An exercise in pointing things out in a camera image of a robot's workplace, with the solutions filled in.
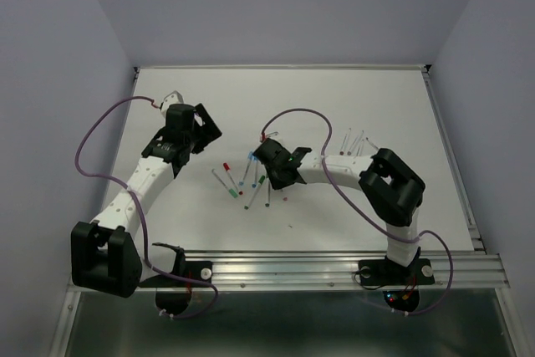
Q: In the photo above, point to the dark red capped pen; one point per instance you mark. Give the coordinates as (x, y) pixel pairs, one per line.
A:
(345, 143)

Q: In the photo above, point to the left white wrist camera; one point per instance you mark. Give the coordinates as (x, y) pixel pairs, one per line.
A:
(173, 98)

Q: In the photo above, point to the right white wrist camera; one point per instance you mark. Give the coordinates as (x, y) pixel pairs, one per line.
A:
(264, 136)

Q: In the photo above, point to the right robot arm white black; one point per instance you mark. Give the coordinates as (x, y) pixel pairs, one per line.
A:
(393, 190)

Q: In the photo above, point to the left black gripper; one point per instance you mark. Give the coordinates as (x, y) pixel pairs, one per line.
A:
(208, 132)

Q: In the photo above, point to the aluminium front rail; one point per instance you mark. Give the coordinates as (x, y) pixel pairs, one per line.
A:
(331, 271)

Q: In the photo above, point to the light blue capped pen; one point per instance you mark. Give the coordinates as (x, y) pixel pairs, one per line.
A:
(243, 177)

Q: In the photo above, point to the purple capped pen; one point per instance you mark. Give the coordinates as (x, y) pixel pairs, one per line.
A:
(355, 143)

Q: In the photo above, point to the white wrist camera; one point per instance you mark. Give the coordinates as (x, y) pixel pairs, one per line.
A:
(264, 136)
(173, 98)

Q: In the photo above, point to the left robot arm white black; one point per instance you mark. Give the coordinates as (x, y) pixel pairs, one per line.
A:
(104, 256)

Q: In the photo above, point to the green tipped white pen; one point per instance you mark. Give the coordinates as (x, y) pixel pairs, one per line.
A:
(230, 190)

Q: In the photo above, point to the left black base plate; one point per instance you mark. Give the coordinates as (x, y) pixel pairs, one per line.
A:
(177, 273)

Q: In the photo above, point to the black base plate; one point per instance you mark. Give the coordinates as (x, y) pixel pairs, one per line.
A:
(399, 285)
(177, 273)

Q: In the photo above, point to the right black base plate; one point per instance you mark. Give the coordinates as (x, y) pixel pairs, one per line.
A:
(399, 285)

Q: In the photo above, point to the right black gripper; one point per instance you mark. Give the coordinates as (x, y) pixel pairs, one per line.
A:
(276, 185)

